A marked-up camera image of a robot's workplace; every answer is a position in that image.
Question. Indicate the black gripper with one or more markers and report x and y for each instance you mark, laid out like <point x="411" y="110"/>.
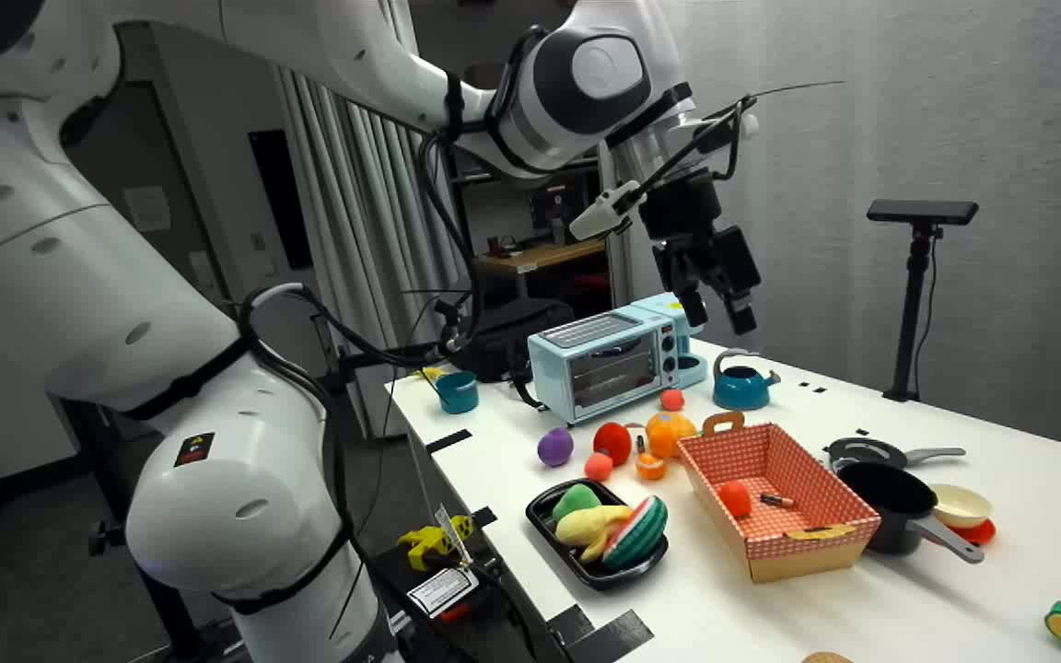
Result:
<point x="690" y="235"/>

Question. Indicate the orange red fruit toy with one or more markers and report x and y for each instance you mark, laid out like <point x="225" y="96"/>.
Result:
<point x="735" y="498"/>

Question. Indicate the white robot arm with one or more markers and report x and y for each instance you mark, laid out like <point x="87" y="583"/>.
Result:
<point x="64" y="246"/>

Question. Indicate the teal toy kettle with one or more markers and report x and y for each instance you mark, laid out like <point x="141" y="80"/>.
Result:
<point x="743" y="384"/>

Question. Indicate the small red fruit toy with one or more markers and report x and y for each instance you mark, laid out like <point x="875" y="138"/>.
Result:
<point x="670" y="401"/>

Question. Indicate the round orange plush fruit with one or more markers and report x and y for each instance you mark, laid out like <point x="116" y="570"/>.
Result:
<point x="670" y="434"/>

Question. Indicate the red apple toy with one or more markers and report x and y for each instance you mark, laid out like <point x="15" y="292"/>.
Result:
<point x="614" y="444"/>

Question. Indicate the half orange slice toy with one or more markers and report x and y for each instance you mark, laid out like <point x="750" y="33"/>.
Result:
<point x="648" y="471"/>

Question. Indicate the grey toy frying pan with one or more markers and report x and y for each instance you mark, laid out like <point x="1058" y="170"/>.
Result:
<point x="862" y="452"/>

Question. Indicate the purple fruit toy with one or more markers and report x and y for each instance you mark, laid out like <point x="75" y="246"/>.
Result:
<point x="554" y="449"/>

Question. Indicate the watermelon slice toy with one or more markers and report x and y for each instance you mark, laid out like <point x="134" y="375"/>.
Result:
<point x="643" y="531"/>

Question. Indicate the green fruit toy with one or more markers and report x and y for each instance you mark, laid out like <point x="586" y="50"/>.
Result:
<point x="576" y="498"/>

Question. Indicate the pale yellow banana toy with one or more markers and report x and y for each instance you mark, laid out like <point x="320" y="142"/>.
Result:
<point x="592" y="522"/>

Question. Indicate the orange gingham cardboard box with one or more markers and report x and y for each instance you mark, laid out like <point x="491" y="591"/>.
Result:
<point x="799" y="554"/>

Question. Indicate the black toy saucepan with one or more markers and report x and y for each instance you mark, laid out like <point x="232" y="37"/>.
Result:
<point x="888" y="504"/>

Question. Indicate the small yellow fruit toy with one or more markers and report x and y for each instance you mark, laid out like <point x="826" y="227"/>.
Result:
<point x="599" y="548"/>

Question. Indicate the cream toy bowl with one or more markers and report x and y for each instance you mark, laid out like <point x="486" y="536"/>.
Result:
<point x="961" y="505"/>

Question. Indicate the tan round toy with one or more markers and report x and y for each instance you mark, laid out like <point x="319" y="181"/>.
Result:
<point x="826" y="657"/>

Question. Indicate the light blue toaster oven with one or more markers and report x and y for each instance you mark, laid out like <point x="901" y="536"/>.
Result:
<point x="608" y="354"/>

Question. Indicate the wooden desk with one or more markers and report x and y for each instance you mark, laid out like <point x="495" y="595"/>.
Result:
<point x="543" y="256"/>

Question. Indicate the small black battery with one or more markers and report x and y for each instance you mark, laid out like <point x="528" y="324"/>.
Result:
<point x="780" y="498"/>

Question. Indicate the black bag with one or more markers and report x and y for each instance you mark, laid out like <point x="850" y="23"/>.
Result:
<point x="506" y="332"/>

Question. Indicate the teal cup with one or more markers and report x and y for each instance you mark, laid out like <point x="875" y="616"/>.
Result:
<point x="458" y="391"/>

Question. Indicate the black plastic tray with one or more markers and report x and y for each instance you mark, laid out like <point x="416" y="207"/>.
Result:
<point x="554" y="541"/>

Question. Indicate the yellow clamp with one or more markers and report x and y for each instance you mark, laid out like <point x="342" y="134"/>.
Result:
<point x="436" y="541"/>

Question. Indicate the white curtain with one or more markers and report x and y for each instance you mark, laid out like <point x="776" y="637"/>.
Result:
<point x="358" y="222"/>

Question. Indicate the small black screen device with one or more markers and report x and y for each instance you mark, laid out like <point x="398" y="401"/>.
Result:
<point x="442" y="595"/>

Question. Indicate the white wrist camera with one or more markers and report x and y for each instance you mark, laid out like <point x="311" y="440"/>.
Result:
<point x="606" y="212"/>

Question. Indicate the black camera tripod stand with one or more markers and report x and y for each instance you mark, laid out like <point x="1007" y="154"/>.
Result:
<point x="918" y="298"/>

